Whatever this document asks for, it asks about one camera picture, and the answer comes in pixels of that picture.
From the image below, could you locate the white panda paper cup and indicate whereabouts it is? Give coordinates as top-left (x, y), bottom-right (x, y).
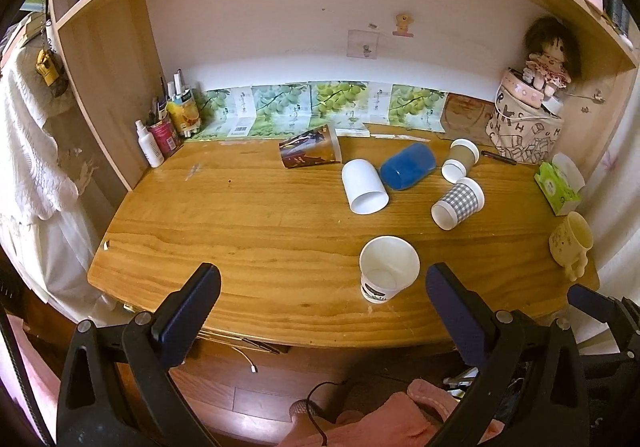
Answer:
top-left (359, 236), bottom-right (421, 304)

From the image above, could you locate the grey checked paper cup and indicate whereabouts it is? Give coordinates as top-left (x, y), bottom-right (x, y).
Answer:
top-left (431, 178), bottom-right (485, 230)

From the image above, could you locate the brown sleeve paper cup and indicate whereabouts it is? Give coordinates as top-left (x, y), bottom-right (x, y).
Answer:
top-left (440, 138), bottom-right (480, 184)

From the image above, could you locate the white plastic cup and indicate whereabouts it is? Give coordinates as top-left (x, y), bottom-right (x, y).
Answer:
top-left (341, 159), bottom-right (390, 215)

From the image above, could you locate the blue plastic cup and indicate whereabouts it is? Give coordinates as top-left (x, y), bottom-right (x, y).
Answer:
top-left (380, 143), bottom-right (436, 190)

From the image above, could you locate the dark printed paper cup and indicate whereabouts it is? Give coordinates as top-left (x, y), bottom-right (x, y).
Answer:
top-left (279, 124), bottom-right (342, 169)

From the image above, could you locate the cream ceramic mug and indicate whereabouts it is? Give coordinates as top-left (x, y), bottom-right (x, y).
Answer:
top-left (549, 211), bottom-right (593, 282)

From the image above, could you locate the pink clothed leg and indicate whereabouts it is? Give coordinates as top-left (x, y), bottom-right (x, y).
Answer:
top-left (276, 377), bottom-right (507, 447)

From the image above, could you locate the green tissue pack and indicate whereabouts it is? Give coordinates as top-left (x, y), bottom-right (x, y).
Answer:
top-left (534, 152), bottom-right (586, 216)

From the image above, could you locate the white hanging cloth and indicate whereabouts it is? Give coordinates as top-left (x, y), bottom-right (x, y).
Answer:
top-left (1, 32), bottom-right (122, 326)

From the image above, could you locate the black pen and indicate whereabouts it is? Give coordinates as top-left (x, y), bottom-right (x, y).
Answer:
top-left (480, 149), bottom-right (518, 166)

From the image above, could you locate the letter print fabric bag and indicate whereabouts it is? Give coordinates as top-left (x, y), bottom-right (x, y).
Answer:
top-left (485, 68), bottom-right (564, 164)

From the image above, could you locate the white spray bottle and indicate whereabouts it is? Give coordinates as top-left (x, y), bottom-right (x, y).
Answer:
top-left (136, 120), bottom-right (164, 169)

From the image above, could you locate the red tin can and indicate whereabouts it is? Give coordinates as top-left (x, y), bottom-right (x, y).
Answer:
top-left (148, 116), bottom-right (182, 158)

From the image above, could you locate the brown haired doll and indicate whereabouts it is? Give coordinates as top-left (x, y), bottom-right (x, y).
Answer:
top-left (522, 16), bottom-right (582, 98)

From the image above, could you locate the green grape poster strip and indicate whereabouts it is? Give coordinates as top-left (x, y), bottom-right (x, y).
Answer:
top-left (186, 80), bottom-right (494, 143)

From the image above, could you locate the wooden shelf unit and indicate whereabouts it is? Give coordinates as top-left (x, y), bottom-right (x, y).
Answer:
top-left (50, 0), bottom-right (639, 188)

